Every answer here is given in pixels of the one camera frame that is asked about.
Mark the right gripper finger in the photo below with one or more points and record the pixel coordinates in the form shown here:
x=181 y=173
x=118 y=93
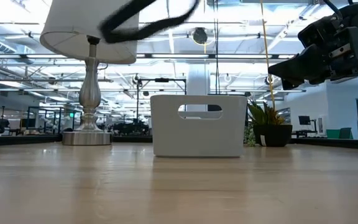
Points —
x=288 y=86
x=306 y=65

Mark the large wide black rubber band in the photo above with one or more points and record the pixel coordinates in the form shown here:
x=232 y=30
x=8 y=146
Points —
x=148 y=31

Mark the grey plastic bin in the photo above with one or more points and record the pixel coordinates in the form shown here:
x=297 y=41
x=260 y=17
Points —
x=197 y=133

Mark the black computer monitor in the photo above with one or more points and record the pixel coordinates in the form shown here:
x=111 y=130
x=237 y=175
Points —
x=304 y=120

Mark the small potted succulent plant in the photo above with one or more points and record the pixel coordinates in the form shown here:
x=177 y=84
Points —
x=272 y=135

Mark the green chair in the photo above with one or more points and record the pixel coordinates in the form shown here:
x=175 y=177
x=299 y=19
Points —
x=339 y=133

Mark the white shade table lamp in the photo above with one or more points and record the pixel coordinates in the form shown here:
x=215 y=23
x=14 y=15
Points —
x=89 y=93

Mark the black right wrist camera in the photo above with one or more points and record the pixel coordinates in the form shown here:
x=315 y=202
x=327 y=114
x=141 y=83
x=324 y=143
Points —
x=317 y=31

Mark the black aluminium frame rail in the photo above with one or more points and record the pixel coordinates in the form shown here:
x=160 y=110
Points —
x=17 y=140
x=337 y=143

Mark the black background rig frame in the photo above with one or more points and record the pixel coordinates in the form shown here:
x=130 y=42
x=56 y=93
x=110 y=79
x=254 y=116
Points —
x=162 y=80

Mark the black aluminium frame crossbar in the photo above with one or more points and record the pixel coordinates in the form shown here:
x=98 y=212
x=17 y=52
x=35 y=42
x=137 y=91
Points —
x=132 y=139

